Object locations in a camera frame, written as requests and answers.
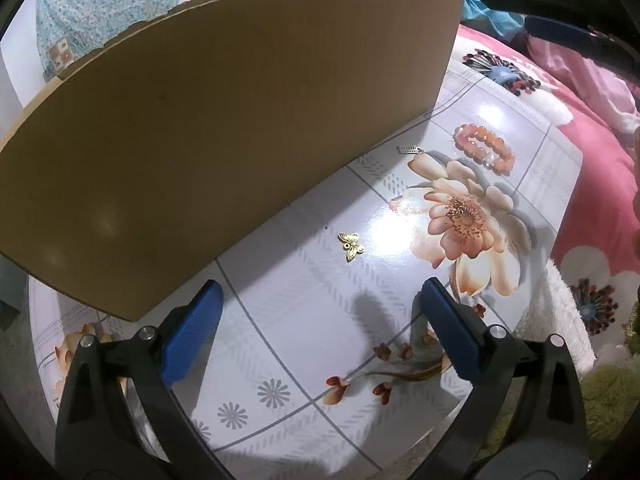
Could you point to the teal floral cloth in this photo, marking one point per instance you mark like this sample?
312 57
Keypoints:
100 15

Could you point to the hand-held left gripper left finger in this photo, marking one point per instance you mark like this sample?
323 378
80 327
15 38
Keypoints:
192 335

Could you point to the green fluffy cloth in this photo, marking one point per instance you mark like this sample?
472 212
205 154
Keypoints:
605 400

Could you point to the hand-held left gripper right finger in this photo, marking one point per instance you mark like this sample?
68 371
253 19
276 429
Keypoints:
450 330

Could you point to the gold butterfly charm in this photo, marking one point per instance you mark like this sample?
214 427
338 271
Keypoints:
351 246

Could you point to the pink floral blanket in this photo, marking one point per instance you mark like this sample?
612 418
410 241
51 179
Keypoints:
600 170

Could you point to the small silver charm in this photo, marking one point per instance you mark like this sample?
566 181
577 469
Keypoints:
409 149

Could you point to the white fluffy blanket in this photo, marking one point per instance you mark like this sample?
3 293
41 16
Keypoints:
560 310

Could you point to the brown cardboard box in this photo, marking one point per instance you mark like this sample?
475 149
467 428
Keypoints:
200 110

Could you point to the light pink cloth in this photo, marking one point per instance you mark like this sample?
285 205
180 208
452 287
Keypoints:
585 85

